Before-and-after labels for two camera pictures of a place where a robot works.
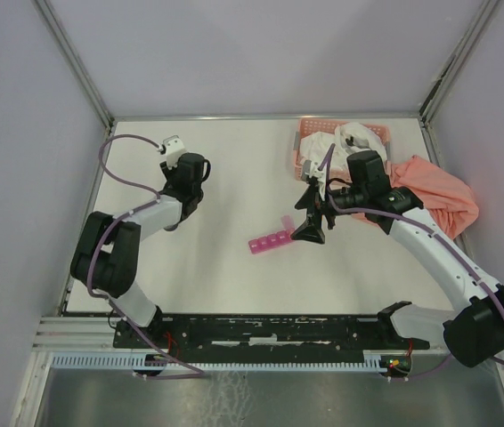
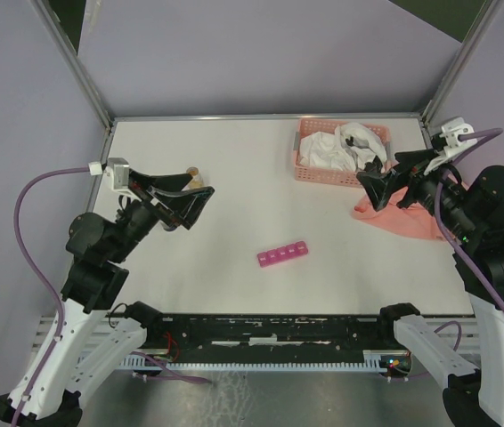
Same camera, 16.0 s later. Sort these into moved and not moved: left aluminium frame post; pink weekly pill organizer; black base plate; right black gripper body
Moved: pink weekly pill organizer; right black gripper body
Not moved: left aluminium frame post; black base plate
